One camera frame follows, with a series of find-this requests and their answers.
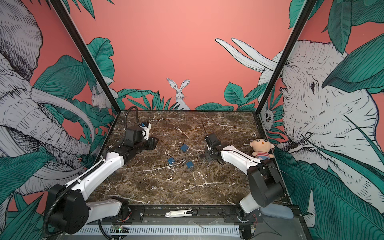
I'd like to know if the blue padlock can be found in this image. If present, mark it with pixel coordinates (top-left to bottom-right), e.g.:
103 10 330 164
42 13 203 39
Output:
186 162 194 169
181 144 189 152
168 158 175 166

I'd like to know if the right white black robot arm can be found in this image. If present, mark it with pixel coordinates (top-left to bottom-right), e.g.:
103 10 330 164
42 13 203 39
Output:
205 133 284 214

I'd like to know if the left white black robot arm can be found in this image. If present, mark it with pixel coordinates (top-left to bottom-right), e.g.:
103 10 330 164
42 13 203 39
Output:
42 122 159 237

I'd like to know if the plush doll striped shirt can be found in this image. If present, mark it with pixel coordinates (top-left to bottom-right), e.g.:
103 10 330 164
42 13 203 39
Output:
250 139 275 161

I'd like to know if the white utility knife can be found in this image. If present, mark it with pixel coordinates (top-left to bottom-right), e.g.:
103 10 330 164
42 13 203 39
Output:
165 209 198 218

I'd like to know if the grey oval pad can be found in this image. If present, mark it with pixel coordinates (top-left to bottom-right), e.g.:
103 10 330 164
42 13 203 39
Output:
259 204 294 219

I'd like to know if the small green circuit board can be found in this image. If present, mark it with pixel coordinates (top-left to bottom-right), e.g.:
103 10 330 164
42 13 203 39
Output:
111 226 130 234

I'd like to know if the white perforated strip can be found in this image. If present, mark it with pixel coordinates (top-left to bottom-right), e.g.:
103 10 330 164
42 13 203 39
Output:
71 225 241 237

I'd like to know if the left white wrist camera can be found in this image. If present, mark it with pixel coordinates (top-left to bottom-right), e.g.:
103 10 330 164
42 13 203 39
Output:
141 122 152 140

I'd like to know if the left black corrugated cable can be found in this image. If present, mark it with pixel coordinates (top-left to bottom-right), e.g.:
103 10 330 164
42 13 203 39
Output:
124 105 142 130

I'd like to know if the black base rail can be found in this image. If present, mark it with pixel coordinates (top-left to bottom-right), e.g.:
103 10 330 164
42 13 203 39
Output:
103 204 301 224

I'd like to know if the left black frame post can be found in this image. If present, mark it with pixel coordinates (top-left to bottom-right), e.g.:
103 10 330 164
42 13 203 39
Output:
50 0 121 115

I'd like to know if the black frame post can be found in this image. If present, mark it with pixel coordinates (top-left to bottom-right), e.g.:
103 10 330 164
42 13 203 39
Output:
255 0 318 115
50 0 121 115

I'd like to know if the right black frame post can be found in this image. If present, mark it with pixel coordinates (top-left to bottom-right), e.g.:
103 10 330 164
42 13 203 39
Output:
255 0 318 115

